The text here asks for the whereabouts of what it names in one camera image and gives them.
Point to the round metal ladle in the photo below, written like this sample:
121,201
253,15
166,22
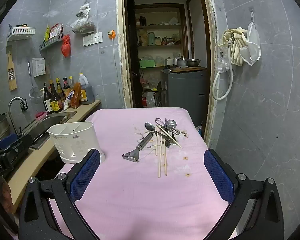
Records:
171,123

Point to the person's left hand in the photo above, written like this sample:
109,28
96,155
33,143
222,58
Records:
7,196

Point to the grey wall rack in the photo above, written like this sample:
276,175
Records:
51,43

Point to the orange plug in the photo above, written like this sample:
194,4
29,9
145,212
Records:
111,34

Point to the wooden cutting board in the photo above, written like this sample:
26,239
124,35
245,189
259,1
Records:
187,69

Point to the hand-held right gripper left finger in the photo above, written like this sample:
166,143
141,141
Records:
86,175

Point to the orange snack packet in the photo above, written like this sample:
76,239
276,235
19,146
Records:
75,96

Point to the pink sponge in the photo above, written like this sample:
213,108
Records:
41,115

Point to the white plastic bottle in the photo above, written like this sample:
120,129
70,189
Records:
149,100

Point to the white wall switch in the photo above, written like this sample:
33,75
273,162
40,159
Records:
87,40

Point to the beige kitchen counter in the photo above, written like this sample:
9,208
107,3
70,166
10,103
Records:
35,160

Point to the dark pump bottle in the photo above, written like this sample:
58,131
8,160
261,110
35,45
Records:
47,100

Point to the white wall socket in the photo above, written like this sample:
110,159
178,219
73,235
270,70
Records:
97,37

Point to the clear plastic bag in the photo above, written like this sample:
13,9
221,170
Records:
222,63

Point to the metal mesh strainer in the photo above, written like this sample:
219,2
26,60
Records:
35,95

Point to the steel kitchen sink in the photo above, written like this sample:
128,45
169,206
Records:
50,125

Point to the wooden pantry shelf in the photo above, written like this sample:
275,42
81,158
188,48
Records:
160,26

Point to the worn door frame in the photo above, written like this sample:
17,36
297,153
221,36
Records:
121,55

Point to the chrome faucet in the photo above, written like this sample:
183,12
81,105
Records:
12,105

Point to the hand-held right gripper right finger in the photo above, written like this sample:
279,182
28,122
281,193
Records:
216,175

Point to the white and blue packet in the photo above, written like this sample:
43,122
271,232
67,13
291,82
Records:
68,101

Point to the green box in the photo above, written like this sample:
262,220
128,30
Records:
147,63

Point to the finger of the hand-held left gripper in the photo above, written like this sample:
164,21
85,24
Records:
20,143

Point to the metal peeler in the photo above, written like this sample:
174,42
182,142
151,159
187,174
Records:
143,142

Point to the small clear bottle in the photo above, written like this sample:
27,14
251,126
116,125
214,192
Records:
71,82

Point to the white wall basket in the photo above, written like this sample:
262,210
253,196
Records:
20,33

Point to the pink tablecloth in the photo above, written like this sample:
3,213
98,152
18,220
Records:
140,200

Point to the metal bowls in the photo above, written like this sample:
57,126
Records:
192,62

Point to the green thermos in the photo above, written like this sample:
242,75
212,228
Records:
151,39

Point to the wooden grater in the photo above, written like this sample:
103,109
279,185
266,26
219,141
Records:
12,72

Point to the grey cabinet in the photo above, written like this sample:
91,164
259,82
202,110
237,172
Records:
185,95

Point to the clear bag of dried goods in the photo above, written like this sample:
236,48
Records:
83,25

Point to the white plastic utensil holder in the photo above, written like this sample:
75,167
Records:
72,140

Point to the metal fork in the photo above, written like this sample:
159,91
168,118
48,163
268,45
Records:
167,140

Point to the large dark oil jug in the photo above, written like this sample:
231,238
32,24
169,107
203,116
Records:
86,92

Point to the cream cloth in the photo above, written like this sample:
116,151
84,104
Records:
233,47

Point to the white wall box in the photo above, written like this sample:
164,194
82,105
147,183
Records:
38,67

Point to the yellow cap sauce bottle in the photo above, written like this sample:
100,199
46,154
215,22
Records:
60,90

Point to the red plastic bag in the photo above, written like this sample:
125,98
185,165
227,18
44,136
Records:
65,46

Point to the red label sauce bottle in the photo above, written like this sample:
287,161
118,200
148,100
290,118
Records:
66,86

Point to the dark sauce bottle yellow label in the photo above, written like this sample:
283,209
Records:
55,100

